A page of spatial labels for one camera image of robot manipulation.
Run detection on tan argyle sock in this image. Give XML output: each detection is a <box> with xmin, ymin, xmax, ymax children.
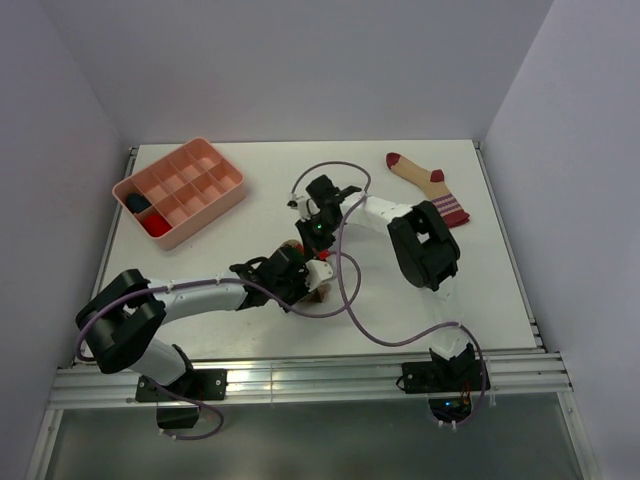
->
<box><xmin>283</xmin><ymin>239</ymin><xmax>331</xmax><ymax>304</ymax></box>

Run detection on tan maroon striped sock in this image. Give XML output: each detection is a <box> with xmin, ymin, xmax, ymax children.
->
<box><xmin>385</xmin><ymin>152</ymin><xmax>470</xmax><ymax>229</ymax></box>

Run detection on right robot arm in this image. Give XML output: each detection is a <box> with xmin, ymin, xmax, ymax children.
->
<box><xmin>287</xmin><ymin>175</ymin><xmax>474</xmax><ymax>390</ymax></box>

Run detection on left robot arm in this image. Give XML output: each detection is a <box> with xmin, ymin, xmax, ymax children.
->
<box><xmin>76</xmin><ymin>244</ymin><xmax>325</xmax><ymax>399</ymax></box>

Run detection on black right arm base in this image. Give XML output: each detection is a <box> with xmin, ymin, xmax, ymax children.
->
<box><xmin>395</xmin><ymin>343</ymin><xmax>491</xmax><ymax>426</ymax></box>

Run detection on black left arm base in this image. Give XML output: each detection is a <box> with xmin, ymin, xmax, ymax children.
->
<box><xmin>134</xmin><ymin>369</ymin><xmax>228</xmax><ymax>441</ymax></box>

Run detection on pink compartment organizer tray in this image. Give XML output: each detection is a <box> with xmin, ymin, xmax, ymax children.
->
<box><xmin>112</xmin><ymin>138</ymin><xmax>246</xmax><ymax>251</ymax></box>

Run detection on red rolled sock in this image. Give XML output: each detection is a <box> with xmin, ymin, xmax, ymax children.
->
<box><xmin>141</xmin><ymin>213</ymin><xmax>172</xmax><ymax>238</ymax></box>

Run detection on dark teal rolled sock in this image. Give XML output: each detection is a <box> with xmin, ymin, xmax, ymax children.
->
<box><xmin>125</xmin><ymin>193</ymin><xmax>152</xmax><ymax>215</ymax></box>

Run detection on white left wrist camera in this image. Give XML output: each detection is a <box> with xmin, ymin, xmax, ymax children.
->
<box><xmin>305</xmin><ymin>259</ymin><xmax>335</xmax><ymax>291</ymax></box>

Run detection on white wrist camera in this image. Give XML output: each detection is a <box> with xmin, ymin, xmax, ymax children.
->
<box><xmin>305</xmin><ymin>259</ymin><xmax>335</xmax><ymax>291</ymax></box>
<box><xmin>286</xmin><ymin>193</ymin><xmax>311</xmax><ymax>210</ymax></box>

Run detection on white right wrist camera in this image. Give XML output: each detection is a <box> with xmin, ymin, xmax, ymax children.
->
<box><xmin>286</xmin><ymin>193</ymin><xmax>311</xmax><ymax>210</ymax></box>

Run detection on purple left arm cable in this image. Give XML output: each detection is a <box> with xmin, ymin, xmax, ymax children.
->
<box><xmin>74</xmin><ymin>252</ymin><xmax>364</xmax><ymax>442</ymax></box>

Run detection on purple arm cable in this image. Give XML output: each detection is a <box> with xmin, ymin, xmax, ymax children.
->
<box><xmin>289</xmin><ymin>160</ymin><xmax>489</xmax><ymax>429</ymax></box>
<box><xmin>74</xmin><ymin>252</ymin><xmax>364</xmax><ymax>442</ymax></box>

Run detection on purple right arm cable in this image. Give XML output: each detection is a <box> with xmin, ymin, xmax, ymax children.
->
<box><xmin>289</xmin><ymin>160</ymin><xmax>489</xmax><ymax>429</ymax></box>

